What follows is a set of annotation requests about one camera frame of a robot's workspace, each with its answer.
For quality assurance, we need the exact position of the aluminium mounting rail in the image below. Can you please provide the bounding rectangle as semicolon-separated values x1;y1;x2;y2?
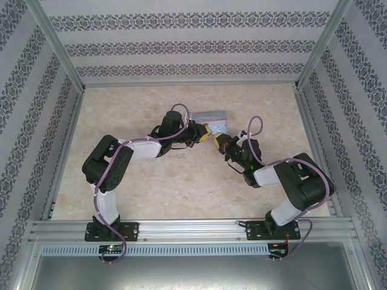
29;217;355;243

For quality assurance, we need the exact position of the pastel cartoon tin box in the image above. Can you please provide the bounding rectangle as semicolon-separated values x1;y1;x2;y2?
192;110;229;137

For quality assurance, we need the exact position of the grey metal sheet panel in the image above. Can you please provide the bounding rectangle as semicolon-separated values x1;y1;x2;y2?
18;240;371;290

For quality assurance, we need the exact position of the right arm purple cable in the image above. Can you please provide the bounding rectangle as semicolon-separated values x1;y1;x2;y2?
247;116;331;260

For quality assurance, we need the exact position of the right controller circuit board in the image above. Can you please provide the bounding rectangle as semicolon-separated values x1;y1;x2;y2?
268;247;290;258

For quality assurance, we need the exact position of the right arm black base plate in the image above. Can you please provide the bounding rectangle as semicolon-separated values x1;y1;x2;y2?
246;220;302;241

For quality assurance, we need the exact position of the slotted grey cable duct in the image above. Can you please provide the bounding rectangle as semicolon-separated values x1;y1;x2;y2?
41;243;270;256

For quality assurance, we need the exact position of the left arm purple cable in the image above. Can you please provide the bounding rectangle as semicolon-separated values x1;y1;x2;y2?
93;103;193;264

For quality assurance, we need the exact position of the aluminium frame post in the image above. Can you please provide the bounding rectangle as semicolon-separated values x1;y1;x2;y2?
25;0;86;92
294;0;355;90

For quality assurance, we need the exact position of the aluminium side rail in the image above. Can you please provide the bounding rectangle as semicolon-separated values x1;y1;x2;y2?
294;87;345;218
41;89;86;221

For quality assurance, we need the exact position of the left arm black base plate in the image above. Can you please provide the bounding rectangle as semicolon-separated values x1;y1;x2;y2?
85;222;140;242

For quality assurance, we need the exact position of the left controller circuit board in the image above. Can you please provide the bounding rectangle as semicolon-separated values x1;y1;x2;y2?
99;244;125;255

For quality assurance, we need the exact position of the controller circuit board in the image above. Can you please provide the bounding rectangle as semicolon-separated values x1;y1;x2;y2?
268;247;290;258
99;244;125;255

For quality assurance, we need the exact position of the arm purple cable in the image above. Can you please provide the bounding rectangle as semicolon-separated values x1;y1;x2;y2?
93;103;193;264
247;116;331;260

